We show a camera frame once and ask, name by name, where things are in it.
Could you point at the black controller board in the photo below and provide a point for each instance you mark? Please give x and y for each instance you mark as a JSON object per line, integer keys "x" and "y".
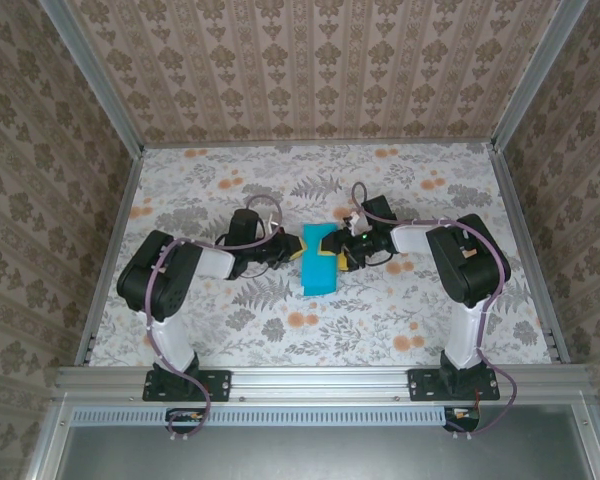
{"x": 460, "y": 424}
{"x": 185, "y": 424}

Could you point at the wide aluminium frame beam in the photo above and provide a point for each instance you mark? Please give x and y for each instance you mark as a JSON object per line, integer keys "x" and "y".
{"x": 320, "y": 382}

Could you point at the thin aluminium rail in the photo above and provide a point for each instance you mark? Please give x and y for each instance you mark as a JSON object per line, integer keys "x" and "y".
{"x": 320, "y": 143}

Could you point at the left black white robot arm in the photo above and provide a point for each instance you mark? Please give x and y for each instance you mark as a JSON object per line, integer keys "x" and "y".
{"x": 175, "y": 280}

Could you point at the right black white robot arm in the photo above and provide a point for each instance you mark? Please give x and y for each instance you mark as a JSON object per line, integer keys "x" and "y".
{"x": 470, "y": 270}

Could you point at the aluminium side rail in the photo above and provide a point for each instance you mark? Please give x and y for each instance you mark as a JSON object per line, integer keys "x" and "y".
{"x": 519, "y": 225}
{"x": 111, "y": 260}

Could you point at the aluminium lower frame rail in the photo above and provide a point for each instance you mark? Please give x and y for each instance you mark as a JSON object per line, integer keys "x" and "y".
{"x": 591, "y": 445}
{"x": 47, "y": 445}

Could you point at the turquoise cloth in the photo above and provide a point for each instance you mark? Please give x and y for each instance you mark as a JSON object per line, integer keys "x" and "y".
{"x": 317, "y": 275}

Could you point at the aluminium frame post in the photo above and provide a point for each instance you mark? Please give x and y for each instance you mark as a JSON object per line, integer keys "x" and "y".
{"x": 94, "y": 75}
{"x": 534, "y": 75}

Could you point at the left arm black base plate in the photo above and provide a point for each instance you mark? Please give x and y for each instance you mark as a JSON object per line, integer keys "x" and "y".
{"x": 220, "y": 385}

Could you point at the grey metal panel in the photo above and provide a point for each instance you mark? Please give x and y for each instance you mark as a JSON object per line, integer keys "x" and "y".
{"x": 320, "y": 455}

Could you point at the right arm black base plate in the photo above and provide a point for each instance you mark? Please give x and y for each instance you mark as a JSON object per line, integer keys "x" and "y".
{"x": 422, "y": 387}

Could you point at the floral table cover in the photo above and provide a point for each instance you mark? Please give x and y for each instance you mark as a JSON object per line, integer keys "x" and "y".
{"x": 330, "y": 340}

